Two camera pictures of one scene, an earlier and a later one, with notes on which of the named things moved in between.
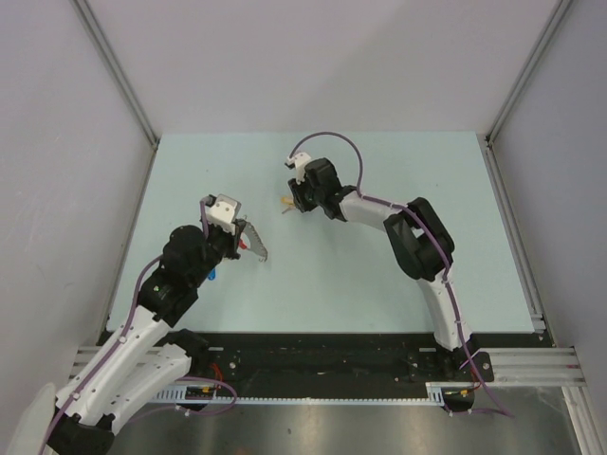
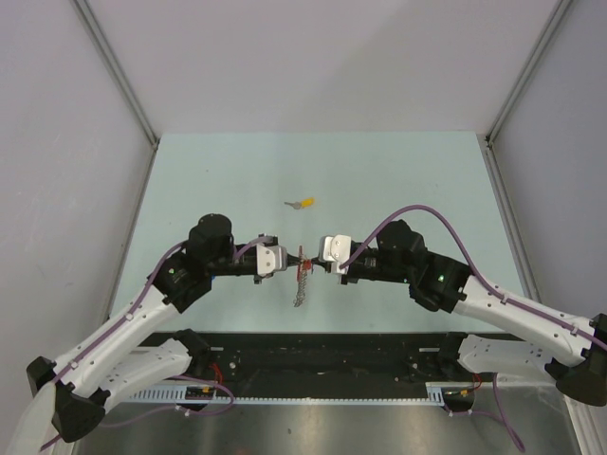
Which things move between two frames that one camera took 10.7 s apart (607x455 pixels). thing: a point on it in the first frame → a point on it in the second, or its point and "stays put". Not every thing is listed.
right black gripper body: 307,196 → 366,266
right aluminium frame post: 559,13 stays put
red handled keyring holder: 249,240 → 303,266
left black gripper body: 218,243 → 241,261
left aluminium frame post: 118,69 stays put
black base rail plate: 303,358 stays put
